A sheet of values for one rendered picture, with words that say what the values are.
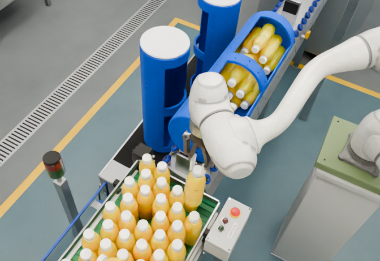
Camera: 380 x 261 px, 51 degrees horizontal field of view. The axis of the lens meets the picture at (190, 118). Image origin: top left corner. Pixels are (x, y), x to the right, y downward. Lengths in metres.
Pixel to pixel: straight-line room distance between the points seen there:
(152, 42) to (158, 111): 0.46
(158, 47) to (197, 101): 1.20
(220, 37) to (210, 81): 1.69
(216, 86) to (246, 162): 0.21
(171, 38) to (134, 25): 1.81
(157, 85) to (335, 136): 1.00
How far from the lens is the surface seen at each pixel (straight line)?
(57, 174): 1.56
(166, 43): 2.24
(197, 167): 1.39
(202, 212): 1.77
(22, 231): 2.85
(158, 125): 2.58
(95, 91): 3.44
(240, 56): 1.92
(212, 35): 2.71
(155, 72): 2.24
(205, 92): 1.03
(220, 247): 1.50
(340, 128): 2.02
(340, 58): 1.21
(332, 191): 1.98
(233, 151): 0.96
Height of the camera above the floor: 2.48
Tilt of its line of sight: 50 degrees down
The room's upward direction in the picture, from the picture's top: 5 degrees clockwise
